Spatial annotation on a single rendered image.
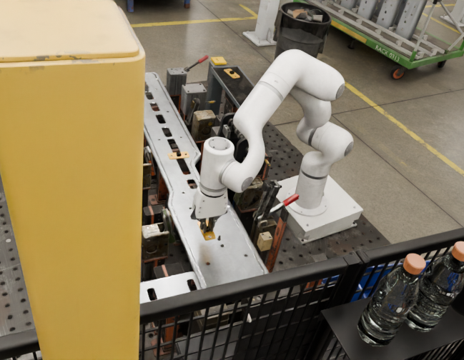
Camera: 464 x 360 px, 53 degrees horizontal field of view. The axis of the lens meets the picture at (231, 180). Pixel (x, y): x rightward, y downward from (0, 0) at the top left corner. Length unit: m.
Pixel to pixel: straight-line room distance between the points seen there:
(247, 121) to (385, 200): 2.43
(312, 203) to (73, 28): 1.77
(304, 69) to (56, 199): 1.12
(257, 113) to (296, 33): 3.09
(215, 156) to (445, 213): 2.72
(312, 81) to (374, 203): 2.21
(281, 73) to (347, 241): 1.00
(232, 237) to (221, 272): 0.16
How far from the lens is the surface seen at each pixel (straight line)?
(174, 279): 1.44
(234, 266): 1.49
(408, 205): 3.68
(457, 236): 0.99
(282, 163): 2.45
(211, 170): 1.29
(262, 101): 1.33
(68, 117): 0.32
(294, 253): 2.00
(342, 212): 2.11
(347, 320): 0.91
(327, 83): 1.47
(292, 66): 1.37
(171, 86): 2.36
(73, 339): 0.51
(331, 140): 1.81
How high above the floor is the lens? 2.13
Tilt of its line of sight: 39 degrees down
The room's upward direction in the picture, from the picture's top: 10 degrees clockwise
